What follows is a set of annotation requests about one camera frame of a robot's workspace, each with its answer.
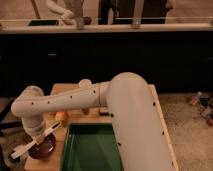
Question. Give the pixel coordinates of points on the green plastic tray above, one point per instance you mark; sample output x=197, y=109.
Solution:
x=90, y=147

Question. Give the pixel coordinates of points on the background dark red bowl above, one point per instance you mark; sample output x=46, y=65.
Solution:
x=87, y=20

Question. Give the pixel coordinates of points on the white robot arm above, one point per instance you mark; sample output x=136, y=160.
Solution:
x=138, y=127

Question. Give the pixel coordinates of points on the dark glass with utensils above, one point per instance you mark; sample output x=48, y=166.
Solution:
x=86, y=111

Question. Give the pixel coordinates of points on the apple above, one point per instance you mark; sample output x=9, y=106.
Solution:
x=62, y=116

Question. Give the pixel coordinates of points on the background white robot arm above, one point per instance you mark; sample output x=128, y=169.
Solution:
x=67, y=16

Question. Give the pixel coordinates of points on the white cup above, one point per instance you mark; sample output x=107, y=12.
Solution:
x=84, y=83

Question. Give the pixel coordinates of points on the white dish brush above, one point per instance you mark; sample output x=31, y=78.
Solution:
x=20, y=151

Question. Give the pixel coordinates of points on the background green tray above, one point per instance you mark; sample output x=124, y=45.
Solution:
x=43, y=23

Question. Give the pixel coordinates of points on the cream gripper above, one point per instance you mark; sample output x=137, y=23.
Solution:
x=39, y=138

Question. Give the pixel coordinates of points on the purple bowl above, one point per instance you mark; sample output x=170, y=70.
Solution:
x=44, y=149

